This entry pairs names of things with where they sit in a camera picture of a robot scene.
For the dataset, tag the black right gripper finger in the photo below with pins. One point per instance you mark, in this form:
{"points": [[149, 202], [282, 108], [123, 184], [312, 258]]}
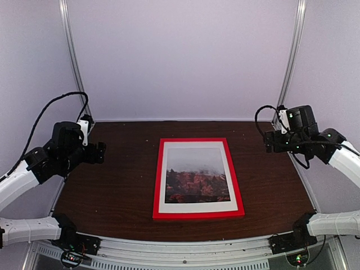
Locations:
{"points": [[268, 136], [268, 147]]}

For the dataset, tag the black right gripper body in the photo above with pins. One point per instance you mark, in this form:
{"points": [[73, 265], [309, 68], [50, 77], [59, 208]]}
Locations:
{"points": [[294, 145]]}

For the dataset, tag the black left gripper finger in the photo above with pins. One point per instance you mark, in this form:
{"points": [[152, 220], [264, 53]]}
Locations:
{"points": [[101, 147], [100, 157]]}

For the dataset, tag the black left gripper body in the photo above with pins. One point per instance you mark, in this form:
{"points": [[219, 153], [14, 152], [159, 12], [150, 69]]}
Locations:
{"points": [[90, 157]]}

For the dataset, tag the clear acrylic sheet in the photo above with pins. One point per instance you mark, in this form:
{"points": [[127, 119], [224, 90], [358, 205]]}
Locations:
{"points": [[197, 174]]}

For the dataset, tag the white photo mat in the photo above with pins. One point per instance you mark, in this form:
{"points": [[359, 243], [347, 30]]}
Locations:
{"points": [[197, 206]]}

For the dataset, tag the red forest photo print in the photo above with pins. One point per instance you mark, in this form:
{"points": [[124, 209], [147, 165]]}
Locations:
{"points": [[195, 175]]}

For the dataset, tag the red wooden picture frame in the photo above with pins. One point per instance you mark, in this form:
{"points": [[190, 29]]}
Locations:
{"points": [[156, 182]]}

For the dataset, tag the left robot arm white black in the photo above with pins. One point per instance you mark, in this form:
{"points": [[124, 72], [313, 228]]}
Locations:
{"points": [[67, 148]]}

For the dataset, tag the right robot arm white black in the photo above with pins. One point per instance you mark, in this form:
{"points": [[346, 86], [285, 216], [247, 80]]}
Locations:
{"points": [[299, 134]]}

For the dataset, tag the left round led board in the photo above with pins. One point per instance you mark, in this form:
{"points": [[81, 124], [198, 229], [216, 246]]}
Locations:
{"points": [[70, 260]]}

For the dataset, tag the round led board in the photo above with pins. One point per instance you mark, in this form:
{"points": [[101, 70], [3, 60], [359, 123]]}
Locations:
{"points": [[297, 259], [70, 260]]}

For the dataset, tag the right round led board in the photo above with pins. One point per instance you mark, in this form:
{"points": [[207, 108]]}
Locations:
{"points": [[297, 259]]}

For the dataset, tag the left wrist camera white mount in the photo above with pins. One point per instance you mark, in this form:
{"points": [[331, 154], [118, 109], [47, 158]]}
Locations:
{"points": [[86, 124]]}

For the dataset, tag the right aluminium corner post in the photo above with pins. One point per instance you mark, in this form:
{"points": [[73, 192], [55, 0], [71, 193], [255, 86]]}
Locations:
{"points": [[294, 48]]}

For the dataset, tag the aluminium corner post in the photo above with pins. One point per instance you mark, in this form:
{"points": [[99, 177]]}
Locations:
{"points": [[294, 48], [65, 17]]}

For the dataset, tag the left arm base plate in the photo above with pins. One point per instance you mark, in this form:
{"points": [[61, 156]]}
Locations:
{"points": [[79, 243]]}

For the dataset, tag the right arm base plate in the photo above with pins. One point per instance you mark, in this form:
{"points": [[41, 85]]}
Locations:
{"points": [[286, 242]]}

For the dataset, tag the aluminium front rail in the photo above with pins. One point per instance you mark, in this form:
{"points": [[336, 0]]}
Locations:
{"points": [[248, 253]]}

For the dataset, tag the left aluminium corner post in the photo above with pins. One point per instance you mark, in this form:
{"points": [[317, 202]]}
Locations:
{"points": [[65, 17]]}

